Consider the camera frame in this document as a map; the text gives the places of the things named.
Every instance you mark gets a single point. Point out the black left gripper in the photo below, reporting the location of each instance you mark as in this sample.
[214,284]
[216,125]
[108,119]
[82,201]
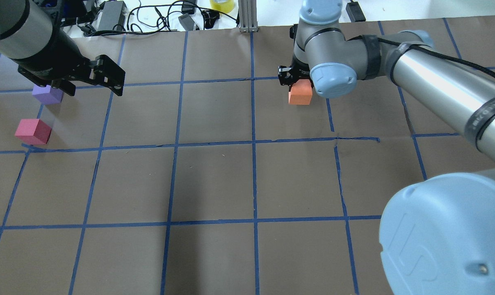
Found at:
[49,58]

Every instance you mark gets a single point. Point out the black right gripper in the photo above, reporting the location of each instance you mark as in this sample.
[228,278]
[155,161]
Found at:
[299,70]

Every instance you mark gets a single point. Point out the orange foam cube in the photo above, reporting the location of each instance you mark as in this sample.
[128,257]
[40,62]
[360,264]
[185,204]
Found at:
[300,93]

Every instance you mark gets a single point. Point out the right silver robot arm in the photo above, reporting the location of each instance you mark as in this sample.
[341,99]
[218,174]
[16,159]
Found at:
[437,237]

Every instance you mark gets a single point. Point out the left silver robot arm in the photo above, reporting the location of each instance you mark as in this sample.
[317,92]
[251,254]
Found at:
[25,28]

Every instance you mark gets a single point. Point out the purple foam cube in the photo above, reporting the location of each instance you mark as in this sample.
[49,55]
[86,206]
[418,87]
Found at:
[47,95]

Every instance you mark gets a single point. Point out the black power adapter brick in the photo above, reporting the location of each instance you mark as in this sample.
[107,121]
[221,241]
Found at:
[112,16]

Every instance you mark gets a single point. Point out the pink foam cube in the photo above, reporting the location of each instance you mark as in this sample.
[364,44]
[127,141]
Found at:
[33,131]

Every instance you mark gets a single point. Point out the black remote device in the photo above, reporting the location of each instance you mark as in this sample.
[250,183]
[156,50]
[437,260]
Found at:
[354,12]

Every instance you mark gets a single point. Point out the yellow tape roll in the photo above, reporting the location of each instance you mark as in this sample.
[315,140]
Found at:
[224,6]

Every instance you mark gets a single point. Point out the aluminium frame post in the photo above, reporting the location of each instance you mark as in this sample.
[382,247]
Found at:
[247,16]

